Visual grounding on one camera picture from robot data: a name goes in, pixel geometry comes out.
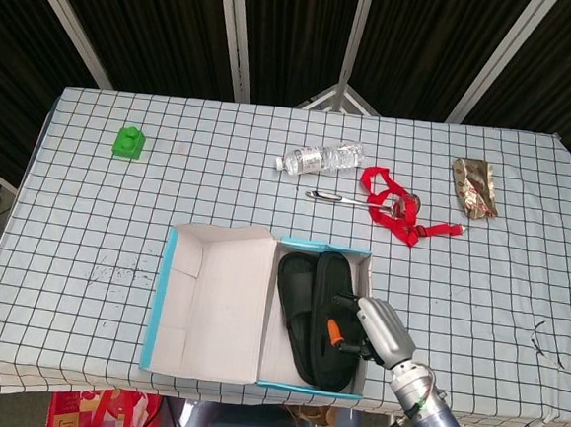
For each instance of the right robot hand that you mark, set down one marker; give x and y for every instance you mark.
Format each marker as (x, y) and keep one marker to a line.
(385, 330)

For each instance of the black slipper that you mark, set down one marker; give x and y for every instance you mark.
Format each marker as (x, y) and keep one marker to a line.
(292, 283)
(335, 277)

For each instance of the light blue cardboard shoe box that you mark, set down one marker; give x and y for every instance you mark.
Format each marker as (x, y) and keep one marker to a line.
(219, 307)

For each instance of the brown paper bag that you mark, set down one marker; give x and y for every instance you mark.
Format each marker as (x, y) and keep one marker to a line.
(311, 416)

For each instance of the gold foil snack wrapper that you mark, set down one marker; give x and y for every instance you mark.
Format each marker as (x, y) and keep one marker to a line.
(475, 189)

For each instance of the clear plastic water bottle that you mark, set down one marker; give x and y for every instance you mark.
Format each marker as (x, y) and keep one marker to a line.
(319, 158)

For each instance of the white triangular screen foot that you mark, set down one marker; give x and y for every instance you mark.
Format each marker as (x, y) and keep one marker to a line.
(339, 96)

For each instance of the white checkered tablecloth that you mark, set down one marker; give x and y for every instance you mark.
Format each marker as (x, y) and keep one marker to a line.
(117, 220)

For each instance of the red patterned bag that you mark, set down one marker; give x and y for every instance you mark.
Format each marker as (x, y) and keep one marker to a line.
(101, 414)

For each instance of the green toy building block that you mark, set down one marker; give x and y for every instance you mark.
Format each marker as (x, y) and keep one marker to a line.
(128, 144)

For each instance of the white screen frame post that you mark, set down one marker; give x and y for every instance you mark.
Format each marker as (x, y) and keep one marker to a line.
(501, 57)
(236, 36)
(354, 46)
(69, 23)

